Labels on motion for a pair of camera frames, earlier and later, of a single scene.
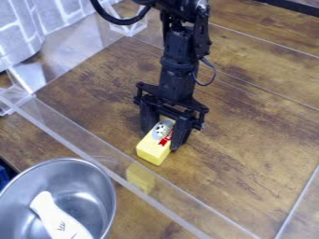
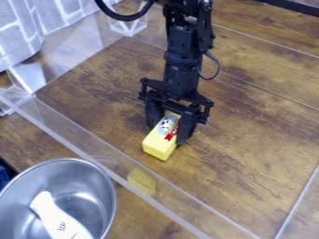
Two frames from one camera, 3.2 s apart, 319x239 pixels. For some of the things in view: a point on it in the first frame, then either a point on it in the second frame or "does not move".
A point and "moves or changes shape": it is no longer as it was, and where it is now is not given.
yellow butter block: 154,148 moves or changes shape
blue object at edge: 6,177 does not move
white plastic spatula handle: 60,224 does not move
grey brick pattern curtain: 27,20 does not move
